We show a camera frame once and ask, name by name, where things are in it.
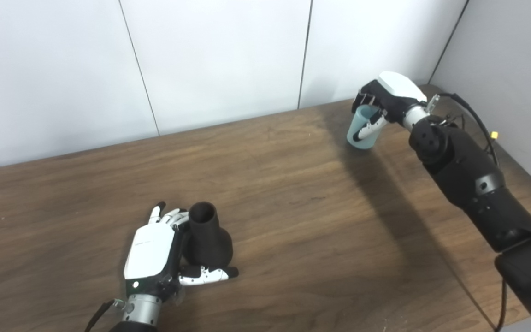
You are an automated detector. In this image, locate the black flared nozzle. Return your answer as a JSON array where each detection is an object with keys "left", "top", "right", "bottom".
[{"left": 188, "top": 202, "right": 234, "bottom": 269}]

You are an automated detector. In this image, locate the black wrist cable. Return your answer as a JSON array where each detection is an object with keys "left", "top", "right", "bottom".
[
  {"left": 84, "top": 298, "right": 126, "bottom": 332},
  {"left": 429, "top": 92, "right": 508, "bottom": 332}
]

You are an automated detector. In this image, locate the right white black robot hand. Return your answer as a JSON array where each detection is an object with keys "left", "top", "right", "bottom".
[{"left": 351, "top": 71, "right": 428, "bottom": 142}]

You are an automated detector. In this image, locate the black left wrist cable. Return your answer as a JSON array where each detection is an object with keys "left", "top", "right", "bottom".
[{"left": 84, "top": 298, "right": 126, "bottom": 332}]

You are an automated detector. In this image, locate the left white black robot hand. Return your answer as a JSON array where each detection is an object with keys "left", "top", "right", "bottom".
[{"left": 123, "top": 202, "right": 239, "bottom": 302}]

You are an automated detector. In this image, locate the light blue cylinder cup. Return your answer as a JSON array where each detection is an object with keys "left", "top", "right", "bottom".
[{"left": 346, "top": 105, "right": 383, "bottom": 151}]

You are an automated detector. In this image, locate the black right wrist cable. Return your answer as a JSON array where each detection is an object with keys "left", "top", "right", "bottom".
[{"left": 429, "top": 92, "right": 508, "bottom": 332}]

